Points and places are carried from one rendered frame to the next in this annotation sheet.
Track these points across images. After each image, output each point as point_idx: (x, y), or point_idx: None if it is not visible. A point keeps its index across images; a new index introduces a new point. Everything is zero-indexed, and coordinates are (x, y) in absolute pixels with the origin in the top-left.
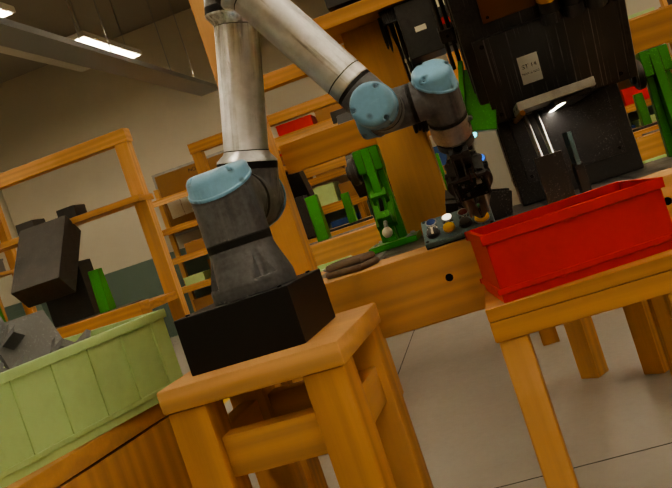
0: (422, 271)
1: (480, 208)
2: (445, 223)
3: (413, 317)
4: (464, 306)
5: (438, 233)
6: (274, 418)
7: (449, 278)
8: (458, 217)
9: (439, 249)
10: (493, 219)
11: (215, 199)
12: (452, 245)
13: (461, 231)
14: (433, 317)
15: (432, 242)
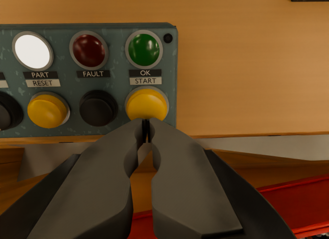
0: (5, 143)
1: (151, 144)
2: (33, 104)
3: (16, 144)
4: (93, 141)
5: (17, 120)
6: None
7: (66, 142)
8: (75, 70)
9: (33, 142)
10: (174, 120)
11: None
12: (65, 141)
13: (86, 130)
14: (49, 143)
15: (6, 137)
